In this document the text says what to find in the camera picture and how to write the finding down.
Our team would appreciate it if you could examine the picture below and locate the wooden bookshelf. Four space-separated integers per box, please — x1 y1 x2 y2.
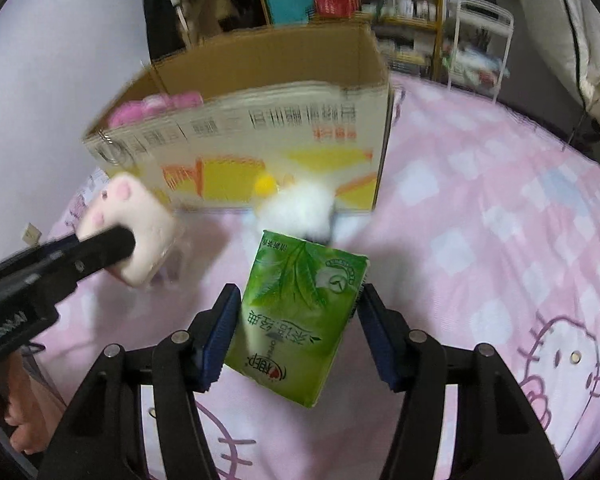
260 0 443 80

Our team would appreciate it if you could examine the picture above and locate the beige trench coat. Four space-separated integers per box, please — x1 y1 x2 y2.
176 0 253 50

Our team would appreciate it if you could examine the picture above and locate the black hanging coat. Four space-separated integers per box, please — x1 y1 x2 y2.
143 0 185 61

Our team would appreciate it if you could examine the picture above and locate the white fluffy plush keychain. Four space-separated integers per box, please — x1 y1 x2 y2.
252 172 336 245

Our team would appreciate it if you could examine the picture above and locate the white rolling cart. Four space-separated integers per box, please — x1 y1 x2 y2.
442 0 515 102

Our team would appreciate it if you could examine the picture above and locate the cardboard box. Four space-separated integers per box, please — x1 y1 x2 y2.
82 22 393 211

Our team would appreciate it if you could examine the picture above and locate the pink swiss roll plush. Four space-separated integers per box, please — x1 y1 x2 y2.
76 172 181 288

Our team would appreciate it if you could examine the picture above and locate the wall socket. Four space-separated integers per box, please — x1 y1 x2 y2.
21 223 42 247

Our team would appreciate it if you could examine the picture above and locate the pink bear plush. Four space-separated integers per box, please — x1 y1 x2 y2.
108 91 204 128

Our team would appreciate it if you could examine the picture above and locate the person left hand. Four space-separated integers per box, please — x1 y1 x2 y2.
0 352 66 455

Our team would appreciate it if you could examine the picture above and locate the pink hello kitty blanket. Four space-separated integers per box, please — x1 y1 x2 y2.
36 76 600 479

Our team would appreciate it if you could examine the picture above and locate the green tissue pack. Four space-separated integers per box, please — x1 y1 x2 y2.
225 231 370 408

